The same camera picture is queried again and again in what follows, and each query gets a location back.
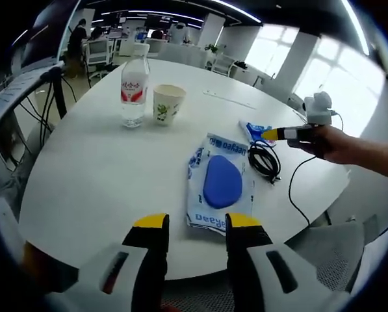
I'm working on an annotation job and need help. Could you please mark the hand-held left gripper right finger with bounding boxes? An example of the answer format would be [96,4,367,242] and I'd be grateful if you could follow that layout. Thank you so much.
[225,213,322,312]

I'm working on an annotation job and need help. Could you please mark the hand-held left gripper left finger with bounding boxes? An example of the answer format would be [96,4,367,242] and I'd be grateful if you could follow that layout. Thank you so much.
[78,213,170,312]

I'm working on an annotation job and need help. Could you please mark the blue floral tissue packet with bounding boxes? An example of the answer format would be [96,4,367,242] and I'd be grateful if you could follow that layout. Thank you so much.
[238,120,276,148]

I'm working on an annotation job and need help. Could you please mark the white wipes package blue lid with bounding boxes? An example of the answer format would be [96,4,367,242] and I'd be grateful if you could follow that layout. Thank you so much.
[185,131,257,230]

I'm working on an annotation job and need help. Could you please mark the white paper cup green print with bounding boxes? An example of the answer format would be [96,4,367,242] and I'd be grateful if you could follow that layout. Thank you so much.
[152,83,187,127]

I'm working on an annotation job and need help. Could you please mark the clear plastic water bottle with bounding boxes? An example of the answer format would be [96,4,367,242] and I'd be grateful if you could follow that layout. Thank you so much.
[120,44,151,129]

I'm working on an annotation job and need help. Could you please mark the person's right hand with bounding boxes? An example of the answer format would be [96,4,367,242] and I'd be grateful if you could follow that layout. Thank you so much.
[287,125,343,162]

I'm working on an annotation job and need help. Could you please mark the grey mesh office chair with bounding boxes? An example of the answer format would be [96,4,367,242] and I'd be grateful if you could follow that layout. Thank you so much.
[284,213,380,293]

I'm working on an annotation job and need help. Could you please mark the white office chair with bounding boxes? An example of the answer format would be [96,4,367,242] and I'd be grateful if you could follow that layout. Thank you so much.
[212,53,237,78]
[84,40,112,66]

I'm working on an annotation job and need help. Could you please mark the black tripod stand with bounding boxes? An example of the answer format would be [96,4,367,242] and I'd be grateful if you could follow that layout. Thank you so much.
[37,63,68,120]

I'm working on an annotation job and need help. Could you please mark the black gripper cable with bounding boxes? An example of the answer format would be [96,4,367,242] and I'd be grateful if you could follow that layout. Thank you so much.
[288,110,344,226]

